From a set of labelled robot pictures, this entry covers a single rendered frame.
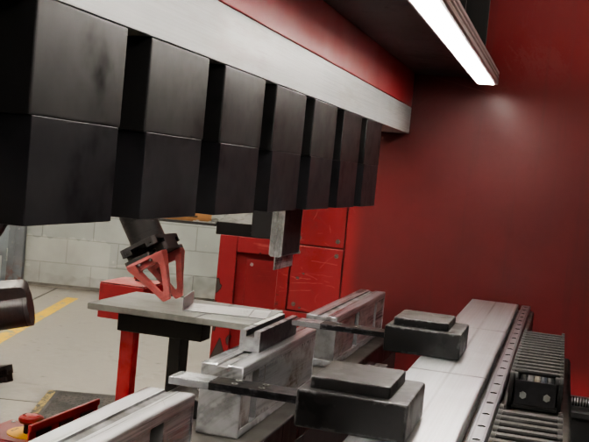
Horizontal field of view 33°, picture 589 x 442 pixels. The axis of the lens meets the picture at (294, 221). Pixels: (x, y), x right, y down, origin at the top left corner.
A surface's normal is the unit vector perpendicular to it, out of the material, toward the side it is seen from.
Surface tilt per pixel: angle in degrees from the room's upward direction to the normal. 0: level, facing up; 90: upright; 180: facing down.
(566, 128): 90
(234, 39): 90
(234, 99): 90
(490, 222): 90
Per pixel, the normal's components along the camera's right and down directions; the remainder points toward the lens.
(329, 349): -0.26, 0.03
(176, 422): 0.96, 0.11
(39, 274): -0.01, 0.05
